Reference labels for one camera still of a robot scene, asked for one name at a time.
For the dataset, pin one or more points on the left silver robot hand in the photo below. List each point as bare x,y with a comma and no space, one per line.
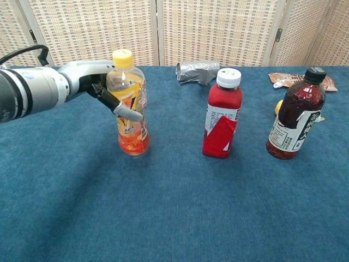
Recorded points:
81,73

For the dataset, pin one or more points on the yellow cap iced tea bottle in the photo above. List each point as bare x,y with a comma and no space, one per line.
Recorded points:
131,136

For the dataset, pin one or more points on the dark tea bottle black cap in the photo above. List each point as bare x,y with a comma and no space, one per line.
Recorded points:
300,103

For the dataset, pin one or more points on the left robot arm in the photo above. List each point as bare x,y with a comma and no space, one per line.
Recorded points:
32,90

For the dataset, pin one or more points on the woven folding screen panel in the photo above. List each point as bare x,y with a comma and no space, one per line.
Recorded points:
95,27
11,32
212,32
313,32

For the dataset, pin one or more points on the black screen hinge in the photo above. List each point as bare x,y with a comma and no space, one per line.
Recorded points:
279,35
32,36

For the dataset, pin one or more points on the grey bag roll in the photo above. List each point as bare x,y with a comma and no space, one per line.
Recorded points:
193,71

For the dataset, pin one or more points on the red bottle with white cap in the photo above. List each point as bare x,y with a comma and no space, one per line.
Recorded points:
222,103

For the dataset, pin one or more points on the blue table cloth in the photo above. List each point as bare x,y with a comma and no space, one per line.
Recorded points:
163,204

